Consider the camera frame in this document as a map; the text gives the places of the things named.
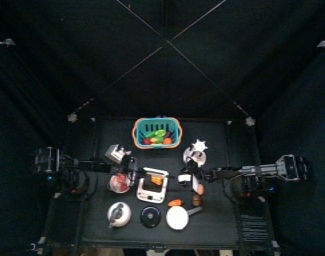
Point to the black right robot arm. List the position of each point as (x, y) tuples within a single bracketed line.
[(259, 170)]

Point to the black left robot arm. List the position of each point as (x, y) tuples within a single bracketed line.
[(80, 164)]

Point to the tan toy egg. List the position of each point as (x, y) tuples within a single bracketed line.
[(200, 189)]

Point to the red bowl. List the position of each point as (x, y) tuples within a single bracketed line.
[(120, 183)]

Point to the orange toy food piece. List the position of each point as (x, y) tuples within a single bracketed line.
[(157, 180)]

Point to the brown toy potato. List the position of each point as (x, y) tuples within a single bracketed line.
[(197, 200)]

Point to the white toy kitchen scale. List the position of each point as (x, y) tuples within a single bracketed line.
[(152, 191)]

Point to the orange toy carrot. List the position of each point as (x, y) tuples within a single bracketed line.
[(174, 202)]

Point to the red toy fruit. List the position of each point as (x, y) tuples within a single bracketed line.
[(146, 141)]

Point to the orange toy fruit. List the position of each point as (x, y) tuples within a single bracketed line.
[(168, 141)]

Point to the green toy vegetable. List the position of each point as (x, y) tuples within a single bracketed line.
[(156, 134)]

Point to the black round lid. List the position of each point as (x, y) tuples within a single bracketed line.
[(150, 216)]

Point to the purple toy eggplant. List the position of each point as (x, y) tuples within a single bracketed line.
[(169, 134)]

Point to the teal basket with orange rim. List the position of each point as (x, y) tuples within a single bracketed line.
[(157, 128)]

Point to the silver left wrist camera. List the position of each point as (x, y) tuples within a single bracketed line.
[(116, 153)]

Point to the silver frame corner bracket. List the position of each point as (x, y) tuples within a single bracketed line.
[(251, 121), (71, 117)]

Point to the silver frame clamp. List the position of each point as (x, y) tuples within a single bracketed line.
[(7, 42), (324, 44)]

